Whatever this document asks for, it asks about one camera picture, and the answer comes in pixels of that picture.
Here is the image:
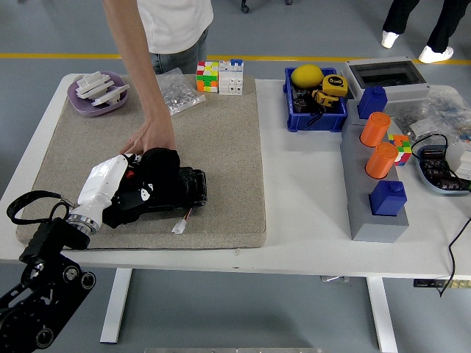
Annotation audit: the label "person's right hand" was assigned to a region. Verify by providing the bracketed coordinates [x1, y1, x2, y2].
[118, 116, 178, 155]

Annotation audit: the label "white and black robot left hand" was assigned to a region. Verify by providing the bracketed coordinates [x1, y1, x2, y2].
[75, 152, 144, 224]

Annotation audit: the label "clear bag of screws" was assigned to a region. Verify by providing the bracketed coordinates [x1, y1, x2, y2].
[156, 67, 206, 117]

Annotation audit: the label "grey-brown mat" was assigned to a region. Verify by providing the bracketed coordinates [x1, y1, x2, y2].
[16, 73, 268, 252]

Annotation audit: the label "purple tray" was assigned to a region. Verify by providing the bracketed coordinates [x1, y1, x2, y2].
[66, 70, 130, 118]

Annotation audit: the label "large colourful puzzle cube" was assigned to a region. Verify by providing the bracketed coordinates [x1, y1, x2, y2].
[196, 60, 221, 93]

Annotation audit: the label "white and blue circuit breaker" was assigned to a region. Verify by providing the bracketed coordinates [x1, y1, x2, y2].
[218, 58, 245, 96]

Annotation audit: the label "white table leg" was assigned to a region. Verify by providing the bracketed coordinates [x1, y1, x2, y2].
[99, 268, 133, 345]
[366, 277, 399, 353]

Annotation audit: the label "black parts in bin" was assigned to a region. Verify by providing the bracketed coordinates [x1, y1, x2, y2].
[293, 88, 325, 128]

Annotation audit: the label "blue plastic bin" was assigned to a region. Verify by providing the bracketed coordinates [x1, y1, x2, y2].
[283, 66, 350, 133]

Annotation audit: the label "yellow lemon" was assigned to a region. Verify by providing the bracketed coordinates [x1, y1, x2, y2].
[291, 64, 325, 89]

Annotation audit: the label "yellow and black tool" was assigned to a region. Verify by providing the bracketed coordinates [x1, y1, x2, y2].
[312, 89, 340, 108]

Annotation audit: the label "yellow round tape measure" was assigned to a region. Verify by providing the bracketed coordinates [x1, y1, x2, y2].
[322, 74, 349, 98]

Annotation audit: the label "grey block holder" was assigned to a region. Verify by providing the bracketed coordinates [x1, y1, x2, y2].
[340, 99, 411, 243]

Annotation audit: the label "orange cylinder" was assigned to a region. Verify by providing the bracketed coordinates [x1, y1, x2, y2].
[365, 142, 400, 180]
[360, 112, 392, 148]

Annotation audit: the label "blue block with knob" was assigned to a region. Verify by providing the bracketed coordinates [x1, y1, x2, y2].
[369, 179, 408, 218]
[358, 86, 389, 121]

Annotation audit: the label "small colourful puzzle cube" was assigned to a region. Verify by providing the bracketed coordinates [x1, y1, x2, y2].
[388, 134, 411, 167]

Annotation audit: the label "clear bag of dark parts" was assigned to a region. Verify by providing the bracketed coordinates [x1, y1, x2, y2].
[384, 101, 445, 143]

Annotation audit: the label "blue-grey tray of electronics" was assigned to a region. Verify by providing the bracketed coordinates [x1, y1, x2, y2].
[415, 145, 471, 196]

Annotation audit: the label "clear bag of blue parts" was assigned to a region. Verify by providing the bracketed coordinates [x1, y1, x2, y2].
[428, 86, 471, 148]

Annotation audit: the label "translucent white container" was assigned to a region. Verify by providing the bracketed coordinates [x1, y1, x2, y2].
[445, 139, 471, 181]

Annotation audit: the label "person in background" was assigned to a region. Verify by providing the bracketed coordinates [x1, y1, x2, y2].
[380, 0, 471, 65]

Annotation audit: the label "black power strip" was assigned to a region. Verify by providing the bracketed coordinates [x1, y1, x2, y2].
[413, 279, 471, 289]

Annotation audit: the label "white plastic bracket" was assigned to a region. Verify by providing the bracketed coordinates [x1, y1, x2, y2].
[75, 71, 116, 99]
[90, 83, 131, 107]

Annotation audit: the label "white connector with red wires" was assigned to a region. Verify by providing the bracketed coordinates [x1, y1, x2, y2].
[171, 206, 195, 235]

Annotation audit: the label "grey enclosure with clear lid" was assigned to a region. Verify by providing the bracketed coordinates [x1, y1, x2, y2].
[341, 55, 432, 103]

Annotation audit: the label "thin black looped cable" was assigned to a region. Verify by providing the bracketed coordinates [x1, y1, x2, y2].
[411, 133, 450, 165]

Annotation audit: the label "black hanging cable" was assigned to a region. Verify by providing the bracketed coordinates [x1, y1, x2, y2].
[439, 216, 471, 298]

